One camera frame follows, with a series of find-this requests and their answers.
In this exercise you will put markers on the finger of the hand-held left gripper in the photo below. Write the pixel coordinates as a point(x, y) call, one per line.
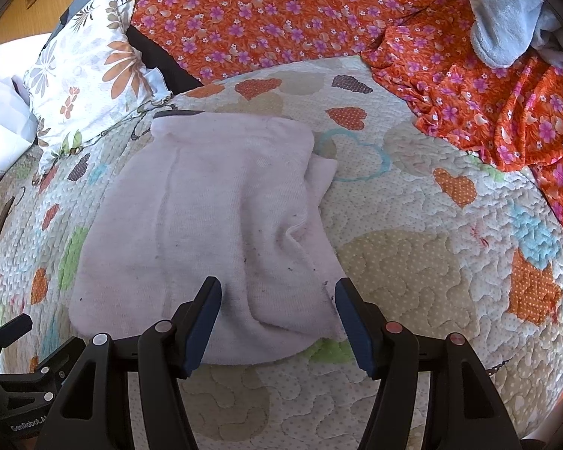
point(9, 333)
point(56, 361)

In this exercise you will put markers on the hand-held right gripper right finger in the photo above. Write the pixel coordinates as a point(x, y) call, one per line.
point(356, 328)

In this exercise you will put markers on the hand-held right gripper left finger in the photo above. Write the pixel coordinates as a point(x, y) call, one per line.
point(201, 328)

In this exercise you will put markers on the heart print quilt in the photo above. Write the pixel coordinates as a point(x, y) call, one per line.
point(403, 267)

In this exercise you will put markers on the white paper bags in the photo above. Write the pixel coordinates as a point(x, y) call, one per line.
point(4, 122)

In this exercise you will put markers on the black cloth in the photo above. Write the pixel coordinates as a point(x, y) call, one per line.
point(169, 70)

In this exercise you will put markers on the white floral pillow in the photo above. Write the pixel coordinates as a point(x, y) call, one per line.
point(89, 70)

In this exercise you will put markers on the orange floral bed sheet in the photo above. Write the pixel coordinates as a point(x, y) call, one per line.
point(262, 9)

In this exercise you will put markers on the blue grey cloth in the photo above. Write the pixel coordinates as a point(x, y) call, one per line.
point(77, 7)

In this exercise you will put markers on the light blue fleece cloth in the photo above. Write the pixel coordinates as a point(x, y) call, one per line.
point(497, 18)

